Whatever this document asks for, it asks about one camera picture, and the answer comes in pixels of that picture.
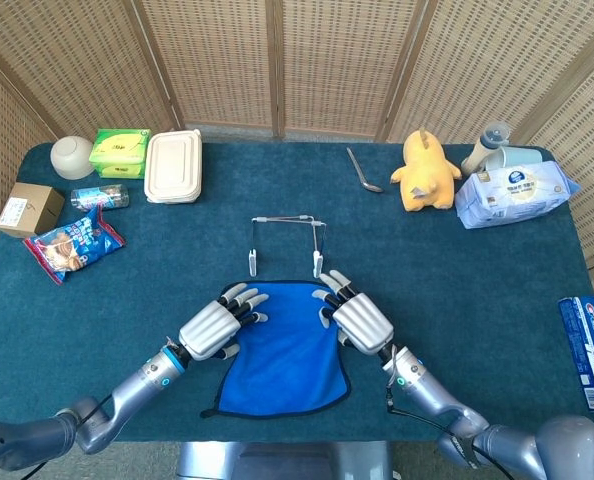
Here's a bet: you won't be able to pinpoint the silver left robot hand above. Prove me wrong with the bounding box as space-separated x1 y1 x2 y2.
177 282 271 362

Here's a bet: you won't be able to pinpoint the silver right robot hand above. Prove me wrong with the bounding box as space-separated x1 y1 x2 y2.
311 269 396 357

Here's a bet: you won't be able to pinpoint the blue towel with black trim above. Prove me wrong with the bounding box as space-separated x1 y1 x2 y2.
200 279 353 420

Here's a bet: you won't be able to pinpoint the dark metal spoon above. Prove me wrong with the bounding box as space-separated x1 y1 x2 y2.
346 146 385 194

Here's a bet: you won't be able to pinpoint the silver robot torso base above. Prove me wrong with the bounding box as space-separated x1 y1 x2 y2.
176 440 394 480

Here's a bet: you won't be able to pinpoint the yellow plush toy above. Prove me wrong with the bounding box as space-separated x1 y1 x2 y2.
389 128 463 213

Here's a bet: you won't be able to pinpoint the blue snack bag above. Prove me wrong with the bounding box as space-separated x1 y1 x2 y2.
23 203 127 286

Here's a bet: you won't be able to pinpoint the beige lidded lunch box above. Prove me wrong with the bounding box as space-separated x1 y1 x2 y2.
143 128 203 205

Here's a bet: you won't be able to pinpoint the clear plastic bottle blue label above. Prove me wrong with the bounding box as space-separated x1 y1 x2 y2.
70 183 130 212

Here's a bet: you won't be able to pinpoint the white blue wet wipes pack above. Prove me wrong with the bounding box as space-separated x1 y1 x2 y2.
454 160 582 231

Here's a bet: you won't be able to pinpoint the green tissue pack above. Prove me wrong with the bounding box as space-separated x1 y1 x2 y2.
88 128 152 180

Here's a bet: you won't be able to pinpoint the baby bottle with blue cap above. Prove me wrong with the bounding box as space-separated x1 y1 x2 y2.
460 122 512 175

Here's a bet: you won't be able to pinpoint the brown cardboard box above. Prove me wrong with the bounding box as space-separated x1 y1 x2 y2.
0 181 66 239

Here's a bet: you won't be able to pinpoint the beige bowl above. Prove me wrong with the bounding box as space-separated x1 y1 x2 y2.
50 135 97 181

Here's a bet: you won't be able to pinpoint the blue white toothpaste box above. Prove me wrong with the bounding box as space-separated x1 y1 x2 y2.
557 294 594 414

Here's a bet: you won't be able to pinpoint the light blue cup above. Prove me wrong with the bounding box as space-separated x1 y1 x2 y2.
483 144 545 174

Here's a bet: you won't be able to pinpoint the woven wooden folding screen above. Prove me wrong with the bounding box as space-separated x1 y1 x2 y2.
0 0 594 274

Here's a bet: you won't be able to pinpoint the metal wire rack white feet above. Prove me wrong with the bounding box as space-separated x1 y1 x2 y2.
247 213 327 279

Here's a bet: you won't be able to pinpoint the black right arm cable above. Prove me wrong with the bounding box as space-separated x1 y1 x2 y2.
384 347 508 480

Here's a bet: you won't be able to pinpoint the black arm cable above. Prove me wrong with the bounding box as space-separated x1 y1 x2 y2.
6 394 114 480
384 347 508 480

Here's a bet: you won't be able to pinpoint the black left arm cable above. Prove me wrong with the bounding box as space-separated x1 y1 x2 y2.
6 394 114 480

